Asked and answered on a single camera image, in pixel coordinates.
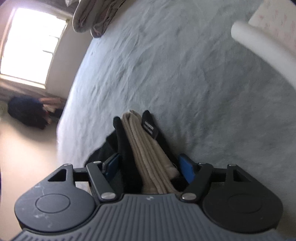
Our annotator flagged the beige and black garment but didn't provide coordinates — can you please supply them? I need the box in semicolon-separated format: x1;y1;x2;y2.
85;110;188;195

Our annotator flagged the grey bed sheet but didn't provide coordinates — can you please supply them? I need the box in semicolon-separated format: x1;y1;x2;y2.
57;1;295;237

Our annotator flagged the white tube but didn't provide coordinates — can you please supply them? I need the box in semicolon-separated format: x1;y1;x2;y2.
231;21;295;87

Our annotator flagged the window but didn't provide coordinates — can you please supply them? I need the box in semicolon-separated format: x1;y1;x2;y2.
1;8;67;85

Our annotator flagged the folded grey pink duvet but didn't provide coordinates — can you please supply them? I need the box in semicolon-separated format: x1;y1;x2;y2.
72;0;125;38

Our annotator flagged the floral white cloth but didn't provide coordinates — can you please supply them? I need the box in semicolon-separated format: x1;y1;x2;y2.
248;0;296;52

